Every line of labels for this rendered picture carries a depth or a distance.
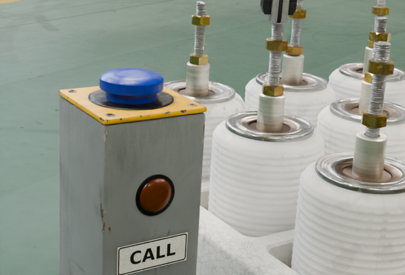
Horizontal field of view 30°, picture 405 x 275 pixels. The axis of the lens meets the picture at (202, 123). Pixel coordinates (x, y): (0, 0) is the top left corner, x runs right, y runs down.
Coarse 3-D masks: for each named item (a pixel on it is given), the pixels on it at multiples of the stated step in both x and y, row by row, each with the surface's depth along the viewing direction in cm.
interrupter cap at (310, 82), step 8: (264, 72) 82; (280, 72) 83; (256, 80) 80; (264, 80) 79; (280, 80) 81; (304, 80) 81; (312, 80) 81; (320, 80) 81; (288, 88) 76; (296, 88) 76; (304, 88) 77; (312, 88) 77; (320, 88) 78
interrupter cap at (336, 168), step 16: (320, 160) 56; (336, 160) 57; (352, 160) 57; (400, 160) 57; (320, 176) 54; (336, 176) 54; (352, 176) 54; (384, 176) 55; (400, 176) 54; (368, 192) 52; (384, 192) 51; (400, 192) 52
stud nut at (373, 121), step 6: (366, 114) 53; (384, 114) 54; (366, 120) 53; (372, 120) 53; (378, 120) 53; (384, 120) 53; (366, 126) 53; (372, 126) 53; (378, 126) 53; (384, 126) 53
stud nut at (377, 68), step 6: (372, 60) 52; (390, 60) 53; (372, 66) 52; (378, 66) 52; (384, 66) 52; (390, 66) 52; (372, 72) 52; (378, 72) 52; (384, 72) 52; (390, 72) 52
